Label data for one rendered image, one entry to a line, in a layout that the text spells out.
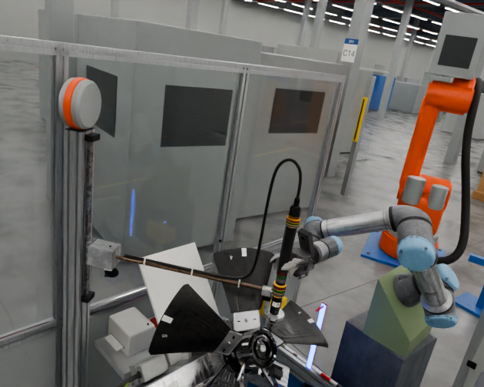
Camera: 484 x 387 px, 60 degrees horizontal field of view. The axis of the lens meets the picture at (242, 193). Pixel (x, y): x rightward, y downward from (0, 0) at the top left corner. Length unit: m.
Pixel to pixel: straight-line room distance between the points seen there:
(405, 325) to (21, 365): 1.55
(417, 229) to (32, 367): 1.54
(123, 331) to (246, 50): 2.99
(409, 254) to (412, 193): 3.58
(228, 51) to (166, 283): 2.84
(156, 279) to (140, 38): 2.43
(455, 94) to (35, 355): 4.53
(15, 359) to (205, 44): 2.90
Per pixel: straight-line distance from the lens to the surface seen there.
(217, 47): 3.97
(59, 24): 5.15
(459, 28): 5.04
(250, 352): 1.39
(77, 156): 1.43
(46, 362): 1.98
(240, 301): 1.49
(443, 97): 5.11
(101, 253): 1.51
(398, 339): 1.97
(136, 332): 1.84
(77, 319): 1.70
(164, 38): 3.70
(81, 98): 1.36
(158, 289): 1.56
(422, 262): 1.51
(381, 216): 1.61
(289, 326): 1.62
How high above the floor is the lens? 2.12
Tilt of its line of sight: 19 degrees down
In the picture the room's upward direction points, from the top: 9 degrees clockwise
